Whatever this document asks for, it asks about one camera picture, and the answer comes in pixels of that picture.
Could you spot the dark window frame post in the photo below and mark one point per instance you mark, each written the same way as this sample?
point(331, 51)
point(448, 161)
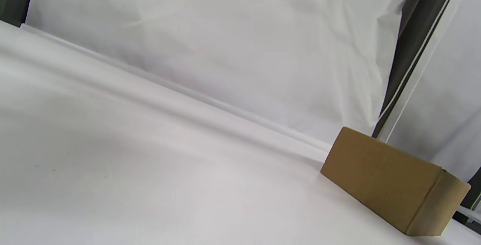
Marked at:
point(417, 38)

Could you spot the brown cardboard mailer box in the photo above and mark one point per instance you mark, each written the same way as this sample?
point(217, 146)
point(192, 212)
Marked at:
point(379, 177)

